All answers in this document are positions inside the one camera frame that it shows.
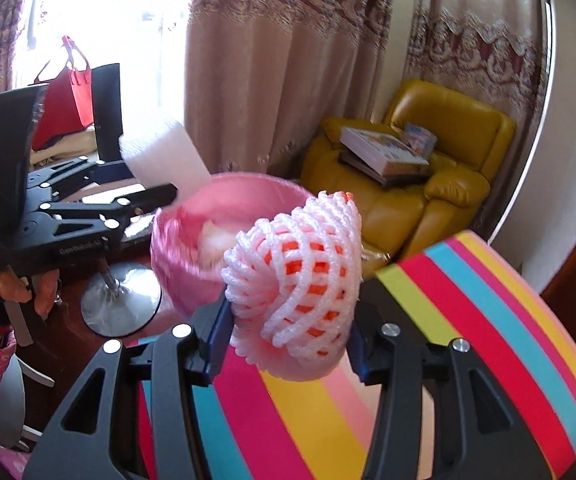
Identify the flat dark box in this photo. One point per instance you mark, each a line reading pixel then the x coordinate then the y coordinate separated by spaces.
pixel 367 172

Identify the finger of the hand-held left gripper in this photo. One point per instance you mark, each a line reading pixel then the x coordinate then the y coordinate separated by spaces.
pixel 83 172
pixel 138 200

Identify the flat white cardboard box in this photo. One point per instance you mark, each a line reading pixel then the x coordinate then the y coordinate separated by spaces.
pixel 377 152

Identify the pink bag-lined trash bin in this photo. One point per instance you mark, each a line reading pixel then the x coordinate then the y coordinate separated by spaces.
pixel 178 270

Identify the yellow leather armchair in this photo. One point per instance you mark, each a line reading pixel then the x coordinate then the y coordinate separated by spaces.
pixel 467 125

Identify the small blue and white box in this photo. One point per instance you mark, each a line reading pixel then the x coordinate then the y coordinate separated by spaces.
pixel 420 139

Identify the thick white foam block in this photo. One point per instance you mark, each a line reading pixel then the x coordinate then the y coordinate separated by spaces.
pixel 163 160

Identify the black chair backrest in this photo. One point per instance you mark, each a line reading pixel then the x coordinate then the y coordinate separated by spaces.
pixel 106 110

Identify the person's left hand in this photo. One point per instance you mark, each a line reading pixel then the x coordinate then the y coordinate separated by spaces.
pixel 45 290

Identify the pink foam net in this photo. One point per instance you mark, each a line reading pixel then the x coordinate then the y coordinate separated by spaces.
pixel 293 280

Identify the chrome stool base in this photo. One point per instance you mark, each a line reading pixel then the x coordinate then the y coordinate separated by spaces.
pixel 128 305

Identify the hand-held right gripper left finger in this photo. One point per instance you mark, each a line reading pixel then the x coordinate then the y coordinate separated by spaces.
pixel 215 340

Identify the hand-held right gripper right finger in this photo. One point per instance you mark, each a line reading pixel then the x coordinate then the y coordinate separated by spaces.
pixel 367 340

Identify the red handbag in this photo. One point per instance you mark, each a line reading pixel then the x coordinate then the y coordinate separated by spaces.
pixel 65 105

